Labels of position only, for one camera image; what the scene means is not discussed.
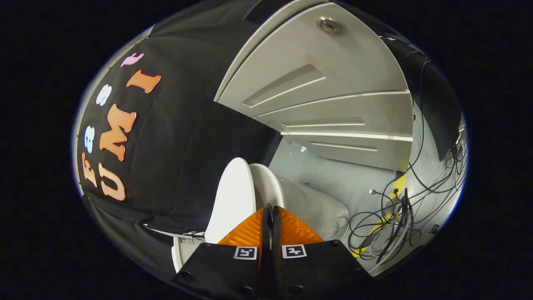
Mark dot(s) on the black backdrop cloth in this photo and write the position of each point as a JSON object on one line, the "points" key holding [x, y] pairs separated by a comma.
{"points": [[179, 146]]}

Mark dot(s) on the yellow floor tape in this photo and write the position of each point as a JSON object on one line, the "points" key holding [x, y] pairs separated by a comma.
{"points": [[399, 183]]}

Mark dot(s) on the white drawer cabinet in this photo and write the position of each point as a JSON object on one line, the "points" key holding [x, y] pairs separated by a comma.
{"points": [[325, 96]]}

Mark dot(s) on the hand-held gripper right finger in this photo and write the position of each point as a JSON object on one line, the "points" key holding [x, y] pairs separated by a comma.
{"points": [[316, 271]]}

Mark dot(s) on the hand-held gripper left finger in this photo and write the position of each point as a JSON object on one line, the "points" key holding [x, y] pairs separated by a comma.
{"points": [[225, 271]]}

